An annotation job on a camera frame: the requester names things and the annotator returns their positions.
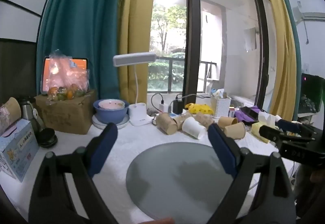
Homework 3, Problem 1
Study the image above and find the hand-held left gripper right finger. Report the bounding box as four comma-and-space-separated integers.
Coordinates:
207, 123, 297, 224

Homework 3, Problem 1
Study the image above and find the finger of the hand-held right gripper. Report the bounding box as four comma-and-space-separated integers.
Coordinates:
276, 119, 316, 134
259, 125, 313, 142

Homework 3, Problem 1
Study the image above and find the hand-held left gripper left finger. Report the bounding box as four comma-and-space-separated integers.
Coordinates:
30, 123, 119, 224

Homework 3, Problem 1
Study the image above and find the brown paper cup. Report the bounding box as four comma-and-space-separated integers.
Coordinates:
4, 97, 22, 124
155, 112, 178, 135
218, 116, 238, 130
173, 112, 194, 130
194, 112, 214, 130
223, 122, 246, 140

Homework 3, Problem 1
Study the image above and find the white paper cup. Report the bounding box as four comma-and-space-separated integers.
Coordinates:
181, 117, 207, 139

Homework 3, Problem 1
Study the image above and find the pale yellow packet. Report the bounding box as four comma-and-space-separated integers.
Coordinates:
251, 123, 278, 144

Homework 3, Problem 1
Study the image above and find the white tissue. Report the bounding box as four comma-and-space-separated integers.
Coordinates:
258, 112, 282, 126

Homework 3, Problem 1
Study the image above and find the black phone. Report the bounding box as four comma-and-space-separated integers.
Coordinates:
241, 107, 260, 120

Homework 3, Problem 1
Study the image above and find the white plate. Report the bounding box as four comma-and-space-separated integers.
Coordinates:
92, 112, 131, 129

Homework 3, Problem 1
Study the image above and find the purple cloth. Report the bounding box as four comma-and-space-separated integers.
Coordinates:
234, 106, 268, 123

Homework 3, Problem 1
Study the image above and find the blue bowl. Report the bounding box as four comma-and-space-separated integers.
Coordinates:
93, 99, 129, 124

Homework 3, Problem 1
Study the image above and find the dark monitor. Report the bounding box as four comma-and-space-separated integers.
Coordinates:
297, 73, 325, 114

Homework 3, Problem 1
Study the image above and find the white perforated holder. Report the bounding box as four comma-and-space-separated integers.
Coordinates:
210, 88, 232, 117

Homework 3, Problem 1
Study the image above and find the yellow soft toy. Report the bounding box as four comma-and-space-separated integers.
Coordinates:
184, 103, 213, 115

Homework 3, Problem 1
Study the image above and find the cardboard box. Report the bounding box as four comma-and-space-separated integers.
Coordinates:
33, 89, 97, 135

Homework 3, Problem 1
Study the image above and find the black round lid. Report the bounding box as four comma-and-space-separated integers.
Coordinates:
38, 128, 58, 148

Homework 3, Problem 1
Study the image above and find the grey round mat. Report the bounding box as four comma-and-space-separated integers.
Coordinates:
126, 142, 245, 222

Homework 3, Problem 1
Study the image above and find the black power adapter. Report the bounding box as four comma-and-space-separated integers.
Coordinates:
173, 95, 184, 114

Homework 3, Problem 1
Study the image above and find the yellow curtain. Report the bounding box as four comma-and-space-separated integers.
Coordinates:
253, 0, 298, 122
118, 0, 159, 106

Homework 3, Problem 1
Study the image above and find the plastic bag of fruit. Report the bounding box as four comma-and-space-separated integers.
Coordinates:
46, 49, 91, 106

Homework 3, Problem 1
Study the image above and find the blue tissue box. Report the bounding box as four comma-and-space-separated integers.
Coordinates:
0, 119, 40, 183

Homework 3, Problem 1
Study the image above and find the tablet with orange screen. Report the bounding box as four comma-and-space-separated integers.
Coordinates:
41, 57, 88, 95

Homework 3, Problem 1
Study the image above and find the white desk lamp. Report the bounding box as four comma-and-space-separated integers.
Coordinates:
113, 52, 157, 127

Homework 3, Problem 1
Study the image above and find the balcony railing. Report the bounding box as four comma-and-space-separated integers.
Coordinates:
148, 56, 217, 94

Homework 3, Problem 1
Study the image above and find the white air conditioner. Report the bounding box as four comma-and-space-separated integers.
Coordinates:
292, 8, 325, 22

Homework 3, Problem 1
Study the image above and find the white cable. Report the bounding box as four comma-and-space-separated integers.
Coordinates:
181, 93, 212, 100

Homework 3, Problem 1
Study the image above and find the black cable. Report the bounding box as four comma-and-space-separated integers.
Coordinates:
151, 93, 165, 113

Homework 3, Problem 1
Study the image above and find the black sliding door frame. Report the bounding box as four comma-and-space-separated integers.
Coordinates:
250, 0, 270, 113

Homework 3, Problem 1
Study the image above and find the black window frame post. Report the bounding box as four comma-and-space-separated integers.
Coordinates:
182, 0, 202, 103

